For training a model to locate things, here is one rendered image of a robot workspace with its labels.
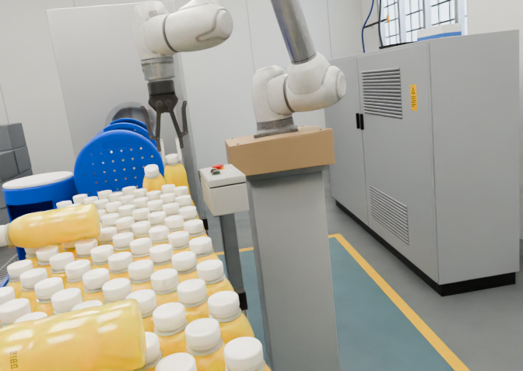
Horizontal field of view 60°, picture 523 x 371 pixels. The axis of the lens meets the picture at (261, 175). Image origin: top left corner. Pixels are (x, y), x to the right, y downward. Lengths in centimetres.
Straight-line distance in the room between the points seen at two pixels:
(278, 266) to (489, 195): 140
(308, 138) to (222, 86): 503
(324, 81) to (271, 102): 24
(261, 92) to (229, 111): 485
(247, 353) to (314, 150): 131
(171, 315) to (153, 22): 90
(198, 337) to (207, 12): 88
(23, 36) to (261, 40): 320
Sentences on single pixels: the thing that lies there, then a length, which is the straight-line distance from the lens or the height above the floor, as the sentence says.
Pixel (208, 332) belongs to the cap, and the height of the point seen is 108.
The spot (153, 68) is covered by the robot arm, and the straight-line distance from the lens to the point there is 132.
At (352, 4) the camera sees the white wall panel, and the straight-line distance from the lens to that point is 713.
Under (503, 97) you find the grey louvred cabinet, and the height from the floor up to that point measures 110.
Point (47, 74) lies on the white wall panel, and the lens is 700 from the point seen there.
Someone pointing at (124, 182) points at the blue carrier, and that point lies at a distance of 156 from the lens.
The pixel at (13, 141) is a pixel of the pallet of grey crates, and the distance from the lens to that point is 551.
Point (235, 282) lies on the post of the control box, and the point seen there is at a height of 77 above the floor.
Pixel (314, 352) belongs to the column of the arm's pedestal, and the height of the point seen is 16.
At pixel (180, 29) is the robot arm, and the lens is 124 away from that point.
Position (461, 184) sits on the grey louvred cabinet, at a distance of 275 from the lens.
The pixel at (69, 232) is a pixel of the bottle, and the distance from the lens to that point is 93.
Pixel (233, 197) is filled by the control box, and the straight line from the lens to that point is 122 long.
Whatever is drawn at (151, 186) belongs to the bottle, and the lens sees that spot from 132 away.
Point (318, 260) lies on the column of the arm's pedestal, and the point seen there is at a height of 58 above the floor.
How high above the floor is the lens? 134
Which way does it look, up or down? 12 degrees down
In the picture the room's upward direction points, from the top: 7 degrees counter-clockwise
